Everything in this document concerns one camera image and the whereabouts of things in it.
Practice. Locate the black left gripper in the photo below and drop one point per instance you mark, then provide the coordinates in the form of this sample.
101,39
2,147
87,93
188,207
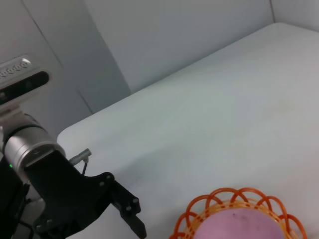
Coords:
67,194

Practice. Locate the pink peach with green leaf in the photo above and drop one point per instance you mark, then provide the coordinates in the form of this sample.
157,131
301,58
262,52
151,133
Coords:
236,226

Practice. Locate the orange plastic woven basket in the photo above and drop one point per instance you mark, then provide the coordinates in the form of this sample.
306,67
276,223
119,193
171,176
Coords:
274,204

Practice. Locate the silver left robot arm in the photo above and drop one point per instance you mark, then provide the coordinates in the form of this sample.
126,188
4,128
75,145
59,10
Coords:
27,144

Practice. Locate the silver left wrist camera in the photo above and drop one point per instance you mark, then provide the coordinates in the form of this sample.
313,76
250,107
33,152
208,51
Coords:
20,82

